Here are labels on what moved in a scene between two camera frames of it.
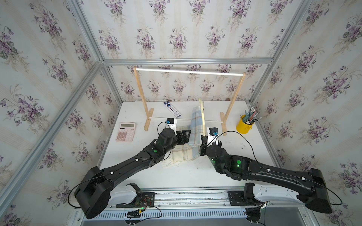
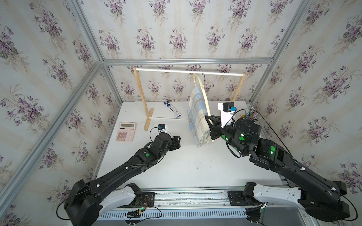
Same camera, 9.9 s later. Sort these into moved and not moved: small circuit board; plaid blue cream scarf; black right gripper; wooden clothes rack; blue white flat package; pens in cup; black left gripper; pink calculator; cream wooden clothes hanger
Moved: plaid blue cream scarf; cream wooden clothes hanger; black left gripper; black right gripper
Not moved: small circuit board; blue white flat package; pink calculator; wooden clothes rack; pens in cup
